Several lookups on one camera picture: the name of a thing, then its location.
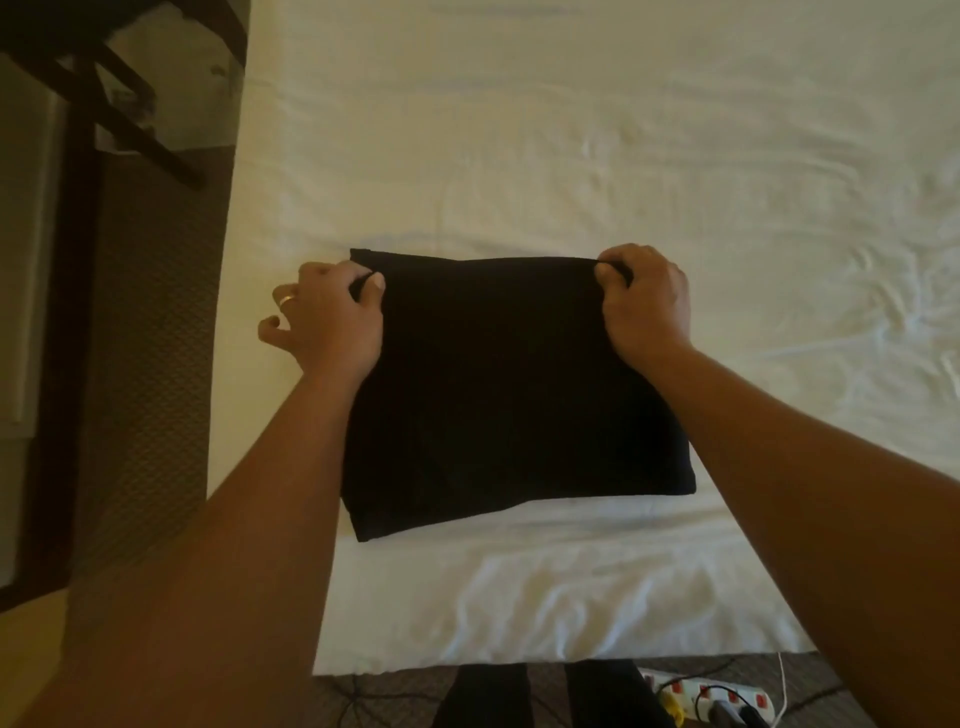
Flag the person's right hand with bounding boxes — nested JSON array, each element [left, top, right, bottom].
[[594, 243, 696, 380]]

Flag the person's left hand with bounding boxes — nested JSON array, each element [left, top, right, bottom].
[[256, 261, 390, 384]]

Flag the black t-shirt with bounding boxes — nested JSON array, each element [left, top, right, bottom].
[[339, 247, 699, 543]]

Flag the person's right forearm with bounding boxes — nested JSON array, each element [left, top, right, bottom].
[[645, 348, 960, 728]]

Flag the person's left forearm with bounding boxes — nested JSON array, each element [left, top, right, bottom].
[[15, 367, 377, 728]]

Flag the person's right leg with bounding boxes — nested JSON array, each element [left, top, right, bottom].
[[562, 657, 680, 728]]

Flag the person's leg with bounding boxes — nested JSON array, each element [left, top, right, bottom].
[[562, 657, 680, 728], [432, 660, 539, 728]]

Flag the person's left leg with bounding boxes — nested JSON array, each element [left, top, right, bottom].
[[432, 660, 539, 728]]

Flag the white bed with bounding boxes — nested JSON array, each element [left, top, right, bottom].
[[205, 0, 960, 678]]

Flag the black round stool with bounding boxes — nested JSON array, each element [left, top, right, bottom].
[[0, 0, 254, 189]]

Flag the white power strip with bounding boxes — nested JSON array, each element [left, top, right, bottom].
[[637, 667, 782, 728]]

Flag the thin white cord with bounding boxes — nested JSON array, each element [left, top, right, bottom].
[[772, 648, 797, 722]]

